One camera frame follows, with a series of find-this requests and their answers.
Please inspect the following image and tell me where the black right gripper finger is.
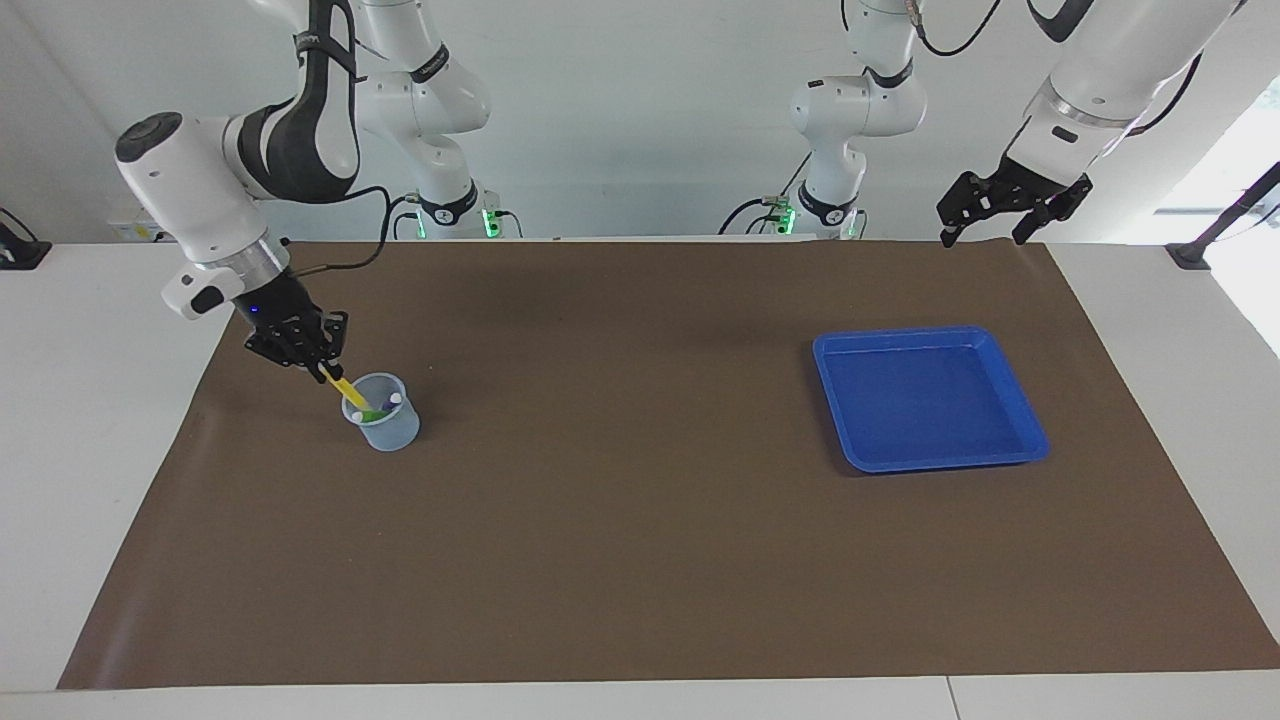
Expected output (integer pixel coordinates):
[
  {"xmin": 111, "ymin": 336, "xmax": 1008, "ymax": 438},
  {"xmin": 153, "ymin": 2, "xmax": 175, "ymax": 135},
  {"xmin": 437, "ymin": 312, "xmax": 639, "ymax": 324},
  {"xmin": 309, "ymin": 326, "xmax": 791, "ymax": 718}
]
[
  {"xmin": 245, "ymin": 338, "xmax": 312, "ymax": 369},
  {"xmin": 300, "ymin": 311, "xmax": 350, "ymax": 386}
]

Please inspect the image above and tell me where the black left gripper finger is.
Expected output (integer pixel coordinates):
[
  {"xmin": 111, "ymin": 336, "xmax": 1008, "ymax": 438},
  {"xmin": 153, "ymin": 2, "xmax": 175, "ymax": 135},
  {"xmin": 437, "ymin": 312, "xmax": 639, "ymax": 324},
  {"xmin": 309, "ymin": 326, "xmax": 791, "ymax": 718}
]
[
  {"xmin": 937, "ymin": 172, "xmax": 1002, "ymax": 248},
  {"xmin": 1012, "ymin": 175, "xmax": 1093, "ymax": 247}
]

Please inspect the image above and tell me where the yellow pen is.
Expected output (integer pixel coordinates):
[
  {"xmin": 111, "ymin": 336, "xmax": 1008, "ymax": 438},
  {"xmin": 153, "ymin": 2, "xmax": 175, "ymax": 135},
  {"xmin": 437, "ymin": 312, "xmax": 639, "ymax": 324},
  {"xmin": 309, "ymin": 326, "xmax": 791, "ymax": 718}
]
[{"xmin": 320, "ymin": 365, "xmax": 372, "ymax": 414}]

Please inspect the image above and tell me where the blue plastic tray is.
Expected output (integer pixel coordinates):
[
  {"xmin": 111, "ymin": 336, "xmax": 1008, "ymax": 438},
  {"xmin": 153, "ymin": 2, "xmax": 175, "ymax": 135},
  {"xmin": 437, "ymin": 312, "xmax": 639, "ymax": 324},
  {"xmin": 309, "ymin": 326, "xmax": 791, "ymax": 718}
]
[{"xmin": 812, "ymin": 325, "xmax": 1051, "ymax": 474}]

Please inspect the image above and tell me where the translucent plastic cup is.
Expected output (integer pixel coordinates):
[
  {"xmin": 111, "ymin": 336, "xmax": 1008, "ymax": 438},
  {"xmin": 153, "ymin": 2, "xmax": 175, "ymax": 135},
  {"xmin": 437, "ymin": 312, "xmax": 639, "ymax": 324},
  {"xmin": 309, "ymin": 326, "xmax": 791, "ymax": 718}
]
[{"xmin": 342, "ymin": 372, "xmax": 421, "ymax": 452}]

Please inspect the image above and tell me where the black stand with pole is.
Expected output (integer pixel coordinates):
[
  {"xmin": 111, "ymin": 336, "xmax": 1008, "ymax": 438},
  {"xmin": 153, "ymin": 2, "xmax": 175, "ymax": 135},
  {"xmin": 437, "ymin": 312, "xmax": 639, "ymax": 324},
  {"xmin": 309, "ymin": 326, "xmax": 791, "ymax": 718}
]
[{"xmin": 1165, "ymin": 160, "xmax": 1280, "ymax": 271}]

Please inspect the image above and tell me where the black table clamp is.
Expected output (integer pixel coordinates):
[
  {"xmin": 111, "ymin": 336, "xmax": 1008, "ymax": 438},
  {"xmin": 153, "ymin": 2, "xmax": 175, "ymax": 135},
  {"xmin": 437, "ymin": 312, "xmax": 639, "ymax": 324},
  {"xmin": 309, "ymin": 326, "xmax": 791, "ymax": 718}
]
[{"xmin": 0, "ymin": 208, "xmax": 51, "ymax": 271}]

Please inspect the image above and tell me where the brown table mat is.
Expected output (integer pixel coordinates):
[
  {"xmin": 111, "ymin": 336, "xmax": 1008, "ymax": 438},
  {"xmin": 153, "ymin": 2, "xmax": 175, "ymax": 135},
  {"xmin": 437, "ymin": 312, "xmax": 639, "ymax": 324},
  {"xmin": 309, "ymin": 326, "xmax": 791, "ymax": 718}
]
[{"xmin": 57, "ymin": 238, "xmax": 1280, "ymax": 691}]

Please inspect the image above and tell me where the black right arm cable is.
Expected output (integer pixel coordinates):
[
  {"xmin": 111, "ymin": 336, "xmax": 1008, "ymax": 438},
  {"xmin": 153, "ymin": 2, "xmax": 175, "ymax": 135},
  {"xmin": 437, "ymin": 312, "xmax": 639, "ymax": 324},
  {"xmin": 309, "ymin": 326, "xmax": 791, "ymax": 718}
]
[{"xmin": 283, "ymin": 183, "xmax": 393, "ymax": 276}]

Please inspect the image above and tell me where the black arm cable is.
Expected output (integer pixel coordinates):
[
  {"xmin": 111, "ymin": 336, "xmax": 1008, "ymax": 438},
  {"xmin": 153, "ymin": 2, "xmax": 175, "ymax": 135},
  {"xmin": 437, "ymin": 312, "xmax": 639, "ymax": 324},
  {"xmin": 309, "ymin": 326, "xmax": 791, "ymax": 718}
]
[
  {"xmin": 283, "ymin": 183, "xmax": 393, "ymax": 276},
  {"xmin": 840, "ymin": 0, "xmax": 1201, "ymax": 136}
]

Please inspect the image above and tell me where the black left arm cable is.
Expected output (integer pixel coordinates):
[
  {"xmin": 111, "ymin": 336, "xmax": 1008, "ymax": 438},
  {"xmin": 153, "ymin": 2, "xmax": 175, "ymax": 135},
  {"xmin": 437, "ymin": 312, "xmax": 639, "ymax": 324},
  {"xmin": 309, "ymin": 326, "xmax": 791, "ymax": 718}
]
[{"xmin": 840, "ymin": 0, "xmax": 1201, "ymax": 136}]

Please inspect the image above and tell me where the white wall socket box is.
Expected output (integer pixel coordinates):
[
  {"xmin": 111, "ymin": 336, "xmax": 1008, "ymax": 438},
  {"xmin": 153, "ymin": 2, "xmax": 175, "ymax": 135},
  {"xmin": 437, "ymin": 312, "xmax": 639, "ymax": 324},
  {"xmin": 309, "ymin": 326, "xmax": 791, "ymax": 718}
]
[{"xmin": 108, "ymin": 208, "xmax": 166, "ymax": 243}]

